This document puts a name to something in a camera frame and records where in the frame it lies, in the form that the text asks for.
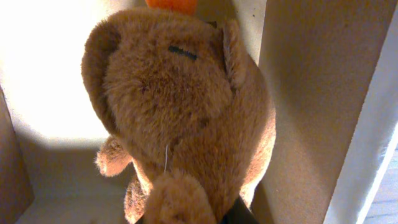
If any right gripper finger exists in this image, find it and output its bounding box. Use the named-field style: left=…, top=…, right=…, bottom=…
left=220, top=197, right=259, bottom=224

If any brown plush bear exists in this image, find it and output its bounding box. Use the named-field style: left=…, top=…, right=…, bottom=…
left=81, top=7, right=276, bottom=223

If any white cardboard box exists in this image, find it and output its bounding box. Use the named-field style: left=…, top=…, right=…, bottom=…
left=1, top=1, right=397, bottom=223

